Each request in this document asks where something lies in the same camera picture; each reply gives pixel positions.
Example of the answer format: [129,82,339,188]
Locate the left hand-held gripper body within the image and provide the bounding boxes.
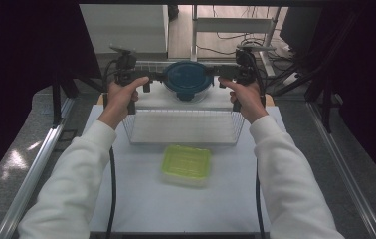
[108,44,139,116]

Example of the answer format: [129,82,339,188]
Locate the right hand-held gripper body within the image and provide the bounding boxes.
[232,44,278,113]

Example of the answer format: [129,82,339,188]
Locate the round glass container blue lid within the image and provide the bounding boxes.
[161,60,216,104]

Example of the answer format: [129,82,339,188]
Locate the white wire rack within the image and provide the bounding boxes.
[121,60,246,147]

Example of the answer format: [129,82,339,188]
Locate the person's right hand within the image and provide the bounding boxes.
[218,77,270,124]

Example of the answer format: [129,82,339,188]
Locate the person's left hand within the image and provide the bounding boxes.
[97,76,150,130]

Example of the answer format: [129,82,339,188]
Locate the white cabinet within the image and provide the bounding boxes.
[79,4,170,55]

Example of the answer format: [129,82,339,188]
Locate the white metal stand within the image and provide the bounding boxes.
[190,4,282,78]

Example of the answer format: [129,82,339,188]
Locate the dark monitor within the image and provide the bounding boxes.
[279,6,324,55]

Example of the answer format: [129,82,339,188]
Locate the black metal stand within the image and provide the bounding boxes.
[304,74,343,134]
[51,74,82,129]

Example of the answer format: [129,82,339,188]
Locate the rectangular plastic container green lid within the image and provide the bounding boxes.
[160,144,213,189]

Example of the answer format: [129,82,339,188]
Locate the dark curtain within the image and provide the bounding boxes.
[319,0,376,197]
[0,0,102,194]

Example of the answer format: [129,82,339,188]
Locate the black floor cables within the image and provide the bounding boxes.
[195,4,296,64]

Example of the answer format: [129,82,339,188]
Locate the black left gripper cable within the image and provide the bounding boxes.
[101,59,117,239]

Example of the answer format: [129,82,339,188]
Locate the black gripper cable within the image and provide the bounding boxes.
[101,59,117,239]
[247,53,266,239]

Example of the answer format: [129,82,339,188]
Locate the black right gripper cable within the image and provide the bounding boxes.
[247,53,266,239]

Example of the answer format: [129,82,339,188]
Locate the aluminium rail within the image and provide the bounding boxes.
[0,98,75,239]
[306,101,376,239]

